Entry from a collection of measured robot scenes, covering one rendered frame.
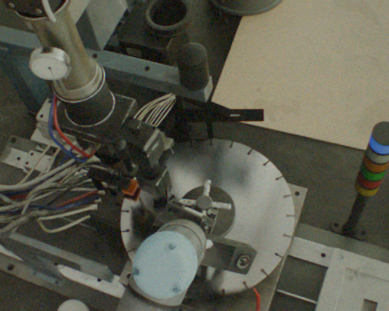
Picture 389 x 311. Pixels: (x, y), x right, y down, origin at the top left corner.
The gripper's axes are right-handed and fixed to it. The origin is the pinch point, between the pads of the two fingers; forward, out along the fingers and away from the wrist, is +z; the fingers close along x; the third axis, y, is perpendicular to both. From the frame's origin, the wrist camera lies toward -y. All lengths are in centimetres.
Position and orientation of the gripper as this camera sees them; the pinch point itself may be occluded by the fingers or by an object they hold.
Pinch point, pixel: (210, 226)
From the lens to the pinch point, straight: 103.2
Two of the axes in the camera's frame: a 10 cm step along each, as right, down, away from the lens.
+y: -9.1, -4.1, 1.0
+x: -4.0, 9.1, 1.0
